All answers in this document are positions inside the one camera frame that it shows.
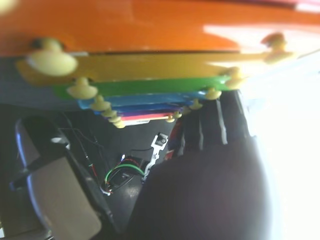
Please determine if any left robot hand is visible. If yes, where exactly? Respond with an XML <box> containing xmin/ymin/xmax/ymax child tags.
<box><xmin>0</xmin><ymin>89</ymin><xmax>276</xmax><ymax>240</ymax></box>

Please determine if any rainbow toy xylophone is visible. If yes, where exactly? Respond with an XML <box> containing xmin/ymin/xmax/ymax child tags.
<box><xmin>0</xmin><ymin>0</ymin><xmax>320</xmax><ymax>130</ymax></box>

